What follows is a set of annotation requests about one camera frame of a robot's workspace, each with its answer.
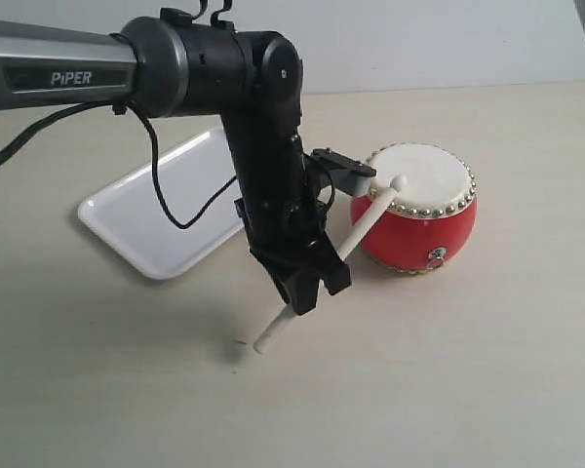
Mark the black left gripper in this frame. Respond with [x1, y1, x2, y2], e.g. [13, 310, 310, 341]
[223, 111, 351, 316]

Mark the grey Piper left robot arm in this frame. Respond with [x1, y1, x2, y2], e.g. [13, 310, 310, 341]
[0, 8, 351, 315]

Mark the small red drum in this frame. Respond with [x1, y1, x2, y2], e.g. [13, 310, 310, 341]
[349, 142, 477, 274]

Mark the white rectangular plastic tray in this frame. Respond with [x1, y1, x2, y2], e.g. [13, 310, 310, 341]
[78, 126, 243, 281]

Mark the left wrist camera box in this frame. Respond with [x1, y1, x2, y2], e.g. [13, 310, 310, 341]
[306, 148, 376, 197]

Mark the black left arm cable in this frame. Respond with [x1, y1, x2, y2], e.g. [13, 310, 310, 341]
[0, 99, 240, 230]

